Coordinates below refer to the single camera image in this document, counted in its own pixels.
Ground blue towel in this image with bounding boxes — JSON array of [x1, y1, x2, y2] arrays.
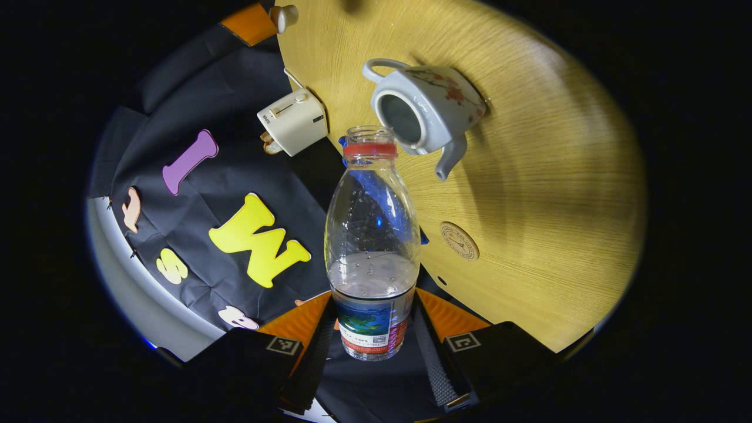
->
[[338, 135, 430, 246]]

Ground white toaster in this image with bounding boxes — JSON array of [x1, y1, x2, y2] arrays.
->
[[257, 88, 328, 157]]

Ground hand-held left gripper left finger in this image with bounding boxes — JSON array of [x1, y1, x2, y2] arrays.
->
[[182, 291, 337, 415]]

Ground clear plastic water bottle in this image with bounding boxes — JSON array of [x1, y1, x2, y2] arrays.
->
[[324, 125, 422, 362]]

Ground white teacup lid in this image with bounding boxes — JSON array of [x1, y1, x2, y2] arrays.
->
[[269, 4, 299, 35]]

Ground round wooden coaster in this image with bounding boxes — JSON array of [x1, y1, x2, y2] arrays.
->
[[440, 221, 480, 261]]

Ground black backdrop cloth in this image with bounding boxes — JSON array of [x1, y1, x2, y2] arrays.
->
[[88, 18, 465, 423]]

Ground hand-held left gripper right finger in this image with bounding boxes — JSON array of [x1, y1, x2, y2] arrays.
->
[[413, 288, 560, 413]]

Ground white ceramic teacup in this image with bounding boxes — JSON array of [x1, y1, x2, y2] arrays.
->
[[361, 58, 489, 182]]

